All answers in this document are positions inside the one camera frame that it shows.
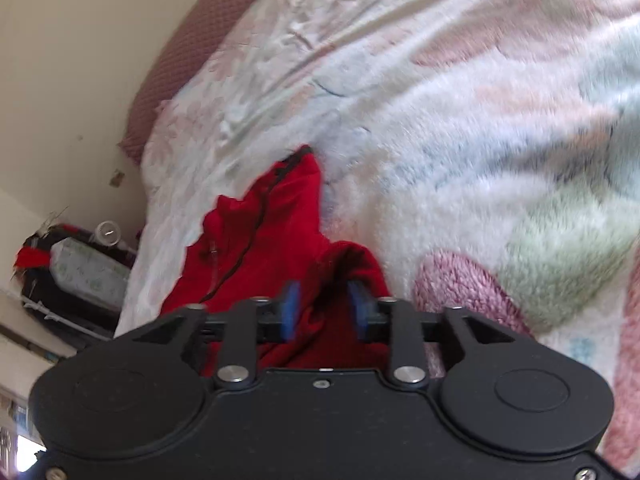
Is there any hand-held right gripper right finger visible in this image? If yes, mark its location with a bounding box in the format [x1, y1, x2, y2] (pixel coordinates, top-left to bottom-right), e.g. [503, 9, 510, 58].
[347, 280, 517, 391]

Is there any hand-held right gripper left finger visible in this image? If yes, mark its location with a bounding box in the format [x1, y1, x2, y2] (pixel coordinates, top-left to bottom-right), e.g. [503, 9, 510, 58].
[132, 281, 302, 391]

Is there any red fleece garment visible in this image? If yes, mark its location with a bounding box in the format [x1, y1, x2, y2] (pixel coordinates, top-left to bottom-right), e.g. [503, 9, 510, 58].
[159, 144, 393, 372]

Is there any white round lamp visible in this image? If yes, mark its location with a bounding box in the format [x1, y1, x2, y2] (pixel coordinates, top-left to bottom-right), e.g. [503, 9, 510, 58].
[94, 221, 124, 249]

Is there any floral printed package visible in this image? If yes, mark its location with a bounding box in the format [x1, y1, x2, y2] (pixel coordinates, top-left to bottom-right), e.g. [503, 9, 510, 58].
[49, 237, 132, 312]

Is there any fluffy floral blanket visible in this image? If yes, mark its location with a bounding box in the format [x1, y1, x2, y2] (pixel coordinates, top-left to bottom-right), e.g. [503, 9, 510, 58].
[300, 0, 640, 478]

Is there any dark storage basket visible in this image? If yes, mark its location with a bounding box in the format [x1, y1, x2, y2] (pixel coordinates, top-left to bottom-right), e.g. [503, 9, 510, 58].
[12, 224, 137, 348]

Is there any red cloth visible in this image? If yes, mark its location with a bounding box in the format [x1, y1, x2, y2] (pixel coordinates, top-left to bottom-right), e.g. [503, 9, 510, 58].
[14, 245, 52, 269]

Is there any maroon textured cushion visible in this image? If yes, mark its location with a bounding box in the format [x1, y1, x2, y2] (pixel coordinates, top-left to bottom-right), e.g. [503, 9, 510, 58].
[117, 0, 286, 167]

